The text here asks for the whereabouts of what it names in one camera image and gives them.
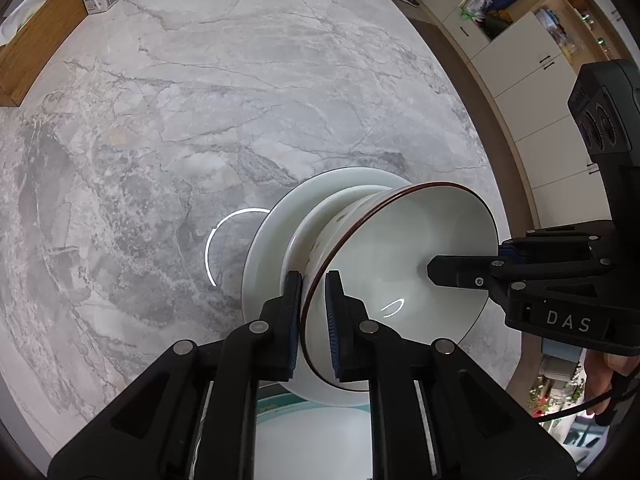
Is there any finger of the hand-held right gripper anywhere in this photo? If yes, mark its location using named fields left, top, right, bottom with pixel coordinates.
left=498, top=220, right=616, bottom=262
left=426, top=254, right=616, bottom=295

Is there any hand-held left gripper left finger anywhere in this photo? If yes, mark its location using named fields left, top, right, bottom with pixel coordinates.
left=47, top=270, right=305, bottom=480

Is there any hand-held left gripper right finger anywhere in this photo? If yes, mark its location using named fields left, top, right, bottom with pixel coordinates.
left=324, top=270, right=593, bottom=480

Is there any red-rimmed patterned bowl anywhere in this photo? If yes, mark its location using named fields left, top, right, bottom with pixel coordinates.
left=299, top=182, right=501, bottom=383

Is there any grey plate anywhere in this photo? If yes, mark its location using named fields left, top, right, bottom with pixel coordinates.
left=241, top=167, right=416, bottom=407

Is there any white bowl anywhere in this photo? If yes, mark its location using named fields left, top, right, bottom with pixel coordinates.
left=286, top=186, right=401, bottom=281

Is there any large teal floral plate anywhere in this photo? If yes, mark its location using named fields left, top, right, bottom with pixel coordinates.
left=255, top=394, right=373, bottom=480

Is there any person's right hand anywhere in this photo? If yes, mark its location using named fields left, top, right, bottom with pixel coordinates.
left=582, top=349, right=638, bottom=418

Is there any white wooden cabinet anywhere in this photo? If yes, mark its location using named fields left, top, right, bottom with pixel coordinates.
left=400, top=0, right=640, bottom=231

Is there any wooden tissue box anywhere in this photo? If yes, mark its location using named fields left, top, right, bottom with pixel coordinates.
left=0, top=0, right=91, bottom=108

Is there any white tissue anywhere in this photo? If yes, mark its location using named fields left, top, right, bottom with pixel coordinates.
left=0, top=0, right=51, bottom=46

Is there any black cable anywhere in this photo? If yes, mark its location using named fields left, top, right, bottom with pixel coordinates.
left=532, top=372, right=632, bottom=426

